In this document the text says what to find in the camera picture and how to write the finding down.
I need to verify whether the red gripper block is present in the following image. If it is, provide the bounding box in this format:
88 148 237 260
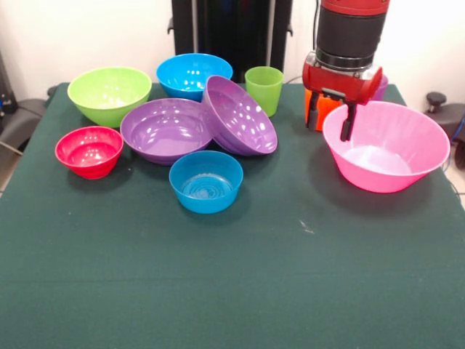
302 50 384 143

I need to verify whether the orange plastic cup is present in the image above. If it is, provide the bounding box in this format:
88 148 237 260
304 88 345 132

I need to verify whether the pink plastic bowl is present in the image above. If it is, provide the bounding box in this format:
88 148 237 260
322 100 451 194

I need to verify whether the purple plastic bowl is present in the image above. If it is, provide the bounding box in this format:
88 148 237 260
201 74 279 157
119 97 214 167

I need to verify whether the blue ribbed small bowl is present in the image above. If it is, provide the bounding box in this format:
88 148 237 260
169 150 245 214

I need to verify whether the purple plastic cup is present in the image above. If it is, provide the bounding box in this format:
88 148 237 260
372 74 389 102

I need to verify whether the green plastic cup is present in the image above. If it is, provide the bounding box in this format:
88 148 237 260
244 66 285 118

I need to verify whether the black round knob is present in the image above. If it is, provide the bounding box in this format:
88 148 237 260
426 92 447 113

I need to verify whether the blue deep plastic bowl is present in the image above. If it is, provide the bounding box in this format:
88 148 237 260
156 53 234 103

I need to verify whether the dark green tablecloth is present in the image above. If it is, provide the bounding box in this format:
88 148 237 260
0 82 465 349

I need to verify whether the green plastic bowl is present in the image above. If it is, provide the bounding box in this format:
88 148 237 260
67 66 153 129

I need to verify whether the red plastic bowl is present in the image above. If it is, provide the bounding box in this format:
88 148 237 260
54 125 124 180

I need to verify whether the black equipment box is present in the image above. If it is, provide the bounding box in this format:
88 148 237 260
0 50 17 135

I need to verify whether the black hanging cable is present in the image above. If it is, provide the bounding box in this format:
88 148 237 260
310 0 320 52

